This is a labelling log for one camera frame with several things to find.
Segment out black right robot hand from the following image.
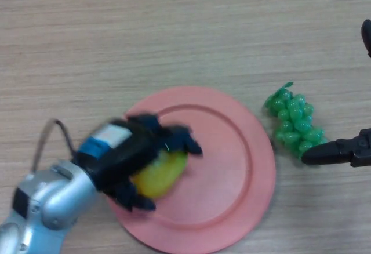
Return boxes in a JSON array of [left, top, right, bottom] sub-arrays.
[[301, 19, 371, 168]]

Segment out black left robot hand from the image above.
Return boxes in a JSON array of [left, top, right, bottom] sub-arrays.
[[71, 114, 203, 213]]

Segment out yellow green plastic starfruit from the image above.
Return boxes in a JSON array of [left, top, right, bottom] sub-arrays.
[[132, 149, 188, 199]]

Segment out pink round plate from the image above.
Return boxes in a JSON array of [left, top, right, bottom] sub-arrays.
[[106, 85, 276, 252]]

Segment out green plastic grape bunch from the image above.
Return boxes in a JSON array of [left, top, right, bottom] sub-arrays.
[[263, 82, 330, 161]]

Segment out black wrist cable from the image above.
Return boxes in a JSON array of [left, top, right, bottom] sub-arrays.
[[31, 119, 77, 173]]

